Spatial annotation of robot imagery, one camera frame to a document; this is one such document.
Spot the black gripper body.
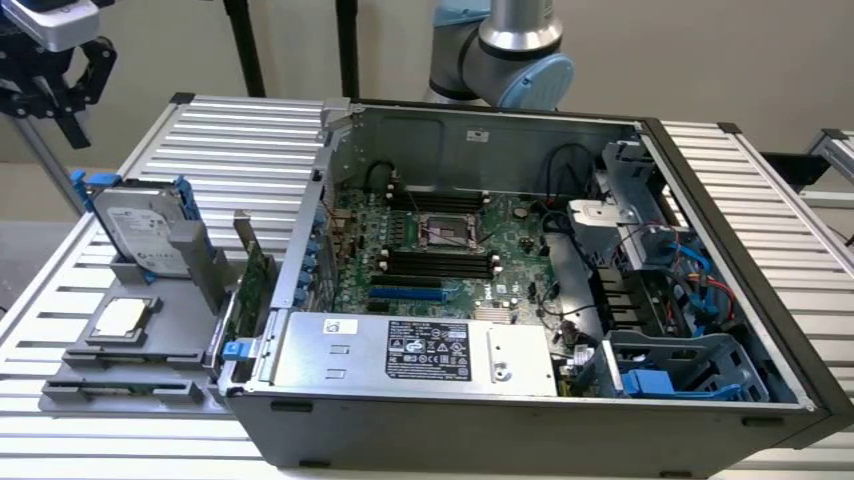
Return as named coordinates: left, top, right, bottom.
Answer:
left=0, top=30, right=85, bottom=119

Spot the hard disk with blue carrier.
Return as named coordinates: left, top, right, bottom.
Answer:
left=68, top=169, right=196, bottom=279

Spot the metal disk bay cage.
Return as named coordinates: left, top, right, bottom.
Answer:
left=564, top=139, right=676, bottom=262

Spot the grey disk bay with blue latch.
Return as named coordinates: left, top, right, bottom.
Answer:
left=598, top=328, right=776, bottom=402

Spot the black tripod pole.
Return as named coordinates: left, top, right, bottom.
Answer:
left=221, top=0, right=269, bottom=99
left=332, top=0, right=363, bottom=99

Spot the green graphics card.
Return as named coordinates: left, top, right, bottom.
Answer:
left=217, top=209, right=279, bottom=347

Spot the silver CPU chip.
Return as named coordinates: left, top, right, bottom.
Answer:
left=90, top=297, right=160, bottom=338

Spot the grey parts rack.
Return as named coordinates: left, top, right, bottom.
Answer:
left=38, top=222, right=239, bottom=416

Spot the black RAM slot bank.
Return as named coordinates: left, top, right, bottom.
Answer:
left=384, top=187, right=487, bottom=213
left=375, top=248, right=503, bottom=280

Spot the black expansion slot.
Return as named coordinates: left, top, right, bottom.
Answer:
left=369, top=273, right=443, bottom=289

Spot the blue expansion slot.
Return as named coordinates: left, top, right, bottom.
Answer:
left=367, top=285, right=447, bottom=305

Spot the silver power supply unit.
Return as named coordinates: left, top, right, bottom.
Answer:
left=268, top=311, right=559, bottom=399

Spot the green motherboard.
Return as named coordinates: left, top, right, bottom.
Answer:
left=324, top=185, right=602, bottom=354

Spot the open black PC case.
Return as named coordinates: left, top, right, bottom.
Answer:
left=216, top=97, right=854, bottom=469

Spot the black fan shroud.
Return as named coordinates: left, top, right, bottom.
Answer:
left=591, top=264, right=683, bottom=332

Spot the neighbouring slatted metal table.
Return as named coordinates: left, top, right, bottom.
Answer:
left=795, top=128, right=854, bottom=207

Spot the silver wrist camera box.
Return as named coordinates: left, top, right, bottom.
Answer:
left=2, top=0, right=101, bottom=53

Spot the aluminium frame post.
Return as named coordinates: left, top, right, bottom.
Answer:
left=8, top=113, right=89, bottom=217

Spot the short black wire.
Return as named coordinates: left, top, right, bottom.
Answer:
left=363, top=159, right=403, bottom=194

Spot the CPU socket with metal frame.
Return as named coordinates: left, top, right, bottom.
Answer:
left=412, top=211, right=487, bottom=252

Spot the black looped wire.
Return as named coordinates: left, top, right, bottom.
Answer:
left=542, top=143, right=606, bottom=202

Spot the blue wire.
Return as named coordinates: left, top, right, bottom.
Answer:
left=656, top=233, right=736, bottom=327

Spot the red wire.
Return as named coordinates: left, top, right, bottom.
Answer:
left=691, top=272, right=736, bottom=322

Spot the black table bracket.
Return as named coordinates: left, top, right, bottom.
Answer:
left=758, top=150, right=830, bottom=188

